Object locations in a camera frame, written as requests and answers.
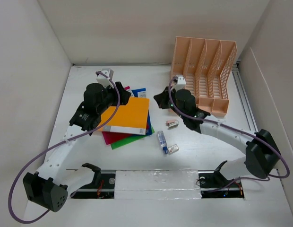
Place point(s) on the blue folder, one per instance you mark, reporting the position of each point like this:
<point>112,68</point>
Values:
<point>138,117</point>

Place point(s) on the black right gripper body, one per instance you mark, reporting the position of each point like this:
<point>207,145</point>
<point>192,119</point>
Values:
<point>165,102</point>

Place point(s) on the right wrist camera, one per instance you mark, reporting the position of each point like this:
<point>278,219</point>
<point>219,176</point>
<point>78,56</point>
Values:
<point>179,80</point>

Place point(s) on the aluminium side rail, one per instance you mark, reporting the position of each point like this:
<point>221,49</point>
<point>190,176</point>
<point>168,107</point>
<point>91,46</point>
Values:
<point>243,98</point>

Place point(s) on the red folder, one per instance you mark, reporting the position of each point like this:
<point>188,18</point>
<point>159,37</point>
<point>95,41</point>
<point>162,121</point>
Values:
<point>112,137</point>

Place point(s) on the green folder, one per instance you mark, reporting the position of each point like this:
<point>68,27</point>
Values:
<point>130,139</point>

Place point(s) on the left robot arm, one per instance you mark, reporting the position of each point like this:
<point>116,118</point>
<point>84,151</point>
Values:
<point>50,186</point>

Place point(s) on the clear blue-capped spray bottle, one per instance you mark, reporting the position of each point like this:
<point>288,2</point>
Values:
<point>162,141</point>

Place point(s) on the peach plastic desk organizer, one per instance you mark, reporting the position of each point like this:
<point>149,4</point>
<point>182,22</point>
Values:
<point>206,65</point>

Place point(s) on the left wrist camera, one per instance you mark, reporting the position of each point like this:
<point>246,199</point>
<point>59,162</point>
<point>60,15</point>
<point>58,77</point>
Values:
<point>104,76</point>

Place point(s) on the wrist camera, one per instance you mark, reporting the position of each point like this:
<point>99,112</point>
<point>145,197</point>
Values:
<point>179,80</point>
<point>104,76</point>

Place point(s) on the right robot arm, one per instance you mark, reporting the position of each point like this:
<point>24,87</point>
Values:
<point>259,148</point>

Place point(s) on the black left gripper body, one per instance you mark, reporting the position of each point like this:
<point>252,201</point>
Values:
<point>112,97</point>

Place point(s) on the orange folder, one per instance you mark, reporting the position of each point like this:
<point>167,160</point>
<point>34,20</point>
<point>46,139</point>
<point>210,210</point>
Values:
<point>118,123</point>

